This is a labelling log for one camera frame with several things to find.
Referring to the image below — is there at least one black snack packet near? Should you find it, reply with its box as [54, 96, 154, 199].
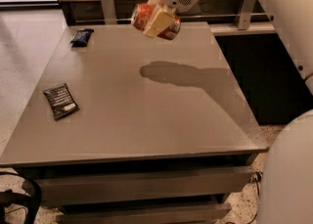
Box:
[43, 83, 79, 120]

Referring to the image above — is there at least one upper grey drawer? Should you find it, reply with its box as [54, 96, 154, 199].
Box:
[22, 164, 254, 206]

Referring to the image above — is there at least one lower grey drawer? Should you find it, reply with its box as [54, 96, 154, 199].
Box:
[56, 202, 231, 224]

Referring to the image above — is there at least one grey drawer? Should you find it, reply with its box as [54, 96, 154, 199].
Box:
[22, 164, 254, 206]
[56, 202, 231, 224]

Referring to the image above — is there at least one dark blue snack packet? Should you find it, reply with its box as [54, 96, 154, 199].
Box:
[70, 28, 94, 47]

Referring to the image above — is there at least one metal bracket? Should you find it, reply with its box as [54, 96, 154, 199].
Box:
[235, 0, 256, 30]
[100, 0, 117, 24]

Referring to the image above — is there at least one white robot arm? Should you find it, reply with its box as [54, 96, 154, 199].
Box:
[236, 0, 313, 224]

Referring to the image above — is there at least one orange soda can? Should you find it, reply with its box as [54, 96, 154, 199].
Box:
[131, 3, 181, 40]

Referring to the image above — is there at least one grey side shelf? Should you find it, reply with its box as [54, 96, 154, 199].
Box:
[209, 22, 276, 36]

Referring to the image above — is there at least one black cable on floor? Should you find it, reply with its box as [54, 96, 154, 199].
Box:
[224, 170, 263, 224]

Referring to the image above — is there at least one black chair part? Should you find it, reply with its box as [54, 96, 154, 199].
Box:
[0, 177, 42, 224]

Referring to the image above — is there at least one right metal bracket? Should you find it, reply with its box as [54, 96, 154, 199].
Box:
[235, 0, 256, 30]

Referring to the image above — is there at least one left metal bracket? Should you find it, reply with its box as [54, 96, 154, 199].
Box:
[100, 0, 117, 24]

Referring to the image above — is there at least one grey cabinet with drawers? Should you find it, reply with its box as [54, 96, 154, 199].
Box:
[1, 22, 267, 216]

